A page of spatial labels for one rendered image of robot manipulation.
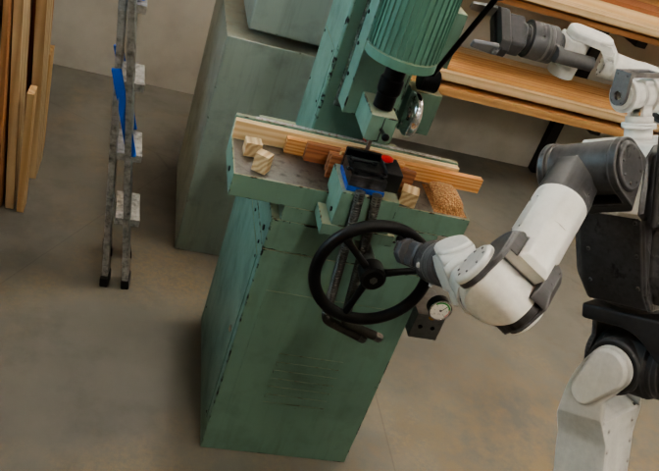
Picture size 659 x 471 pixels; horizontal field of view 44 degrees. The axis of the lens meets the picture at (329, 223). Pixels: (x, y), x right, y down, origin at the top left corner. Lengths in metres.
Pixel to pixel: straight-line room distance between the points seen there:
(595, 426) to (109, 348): 1.55
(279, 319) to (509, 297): 0.98
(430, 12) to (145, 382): 1.41
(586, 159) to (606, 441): 0.61
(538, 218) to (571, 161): 0.14
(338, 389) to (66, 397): 0.79
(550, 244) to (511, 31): 0.77
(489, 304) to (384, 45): 0.82
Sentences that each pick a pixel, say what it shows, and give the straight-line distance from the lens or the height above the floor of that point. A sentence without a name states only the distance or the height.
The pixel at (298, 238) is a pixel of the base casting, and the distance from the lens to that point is 1.98.
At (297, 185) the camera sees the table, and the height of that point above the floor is 0.90.
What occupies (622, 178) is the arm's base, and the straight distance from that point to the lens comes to 1.37.
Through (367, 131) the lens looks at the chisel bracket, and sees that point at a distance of 1.99.
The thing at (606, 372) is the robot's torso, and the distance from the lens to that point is 1.64.
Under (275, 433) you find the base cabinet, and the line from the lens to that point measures 2.42.
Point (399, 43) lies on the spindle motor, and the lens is 1.88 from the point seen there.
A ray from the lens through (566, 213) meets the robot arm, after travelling 1.31.
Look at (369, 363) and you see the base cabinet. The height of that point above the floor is 0.40.
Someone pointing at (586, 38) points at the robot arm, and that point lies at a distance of 1.99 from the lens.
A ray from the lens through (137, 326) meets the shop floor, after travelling 2.77.
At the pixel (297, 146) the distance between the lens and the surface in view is 2.02.
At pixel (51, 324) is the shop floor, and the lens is 2.73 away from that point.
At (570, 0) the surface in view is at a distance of 4.13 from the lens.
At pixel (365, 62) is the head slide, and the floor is 1.14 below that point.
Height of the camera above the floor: 1.79
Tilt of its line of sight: 30 degrees down
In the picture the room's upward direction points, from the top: 20 degrees clockwise
